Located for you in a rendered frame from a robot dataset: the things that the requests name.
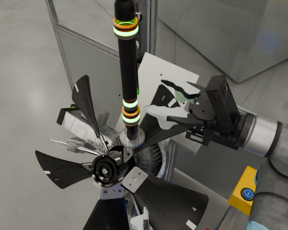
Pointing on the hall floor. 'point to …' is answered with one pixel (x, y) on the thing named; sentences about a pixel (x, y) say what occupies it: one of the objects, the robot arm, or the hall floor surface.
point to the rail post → (221, 220)
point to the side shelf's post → (171, 161)
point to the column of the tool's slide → (144, 33)
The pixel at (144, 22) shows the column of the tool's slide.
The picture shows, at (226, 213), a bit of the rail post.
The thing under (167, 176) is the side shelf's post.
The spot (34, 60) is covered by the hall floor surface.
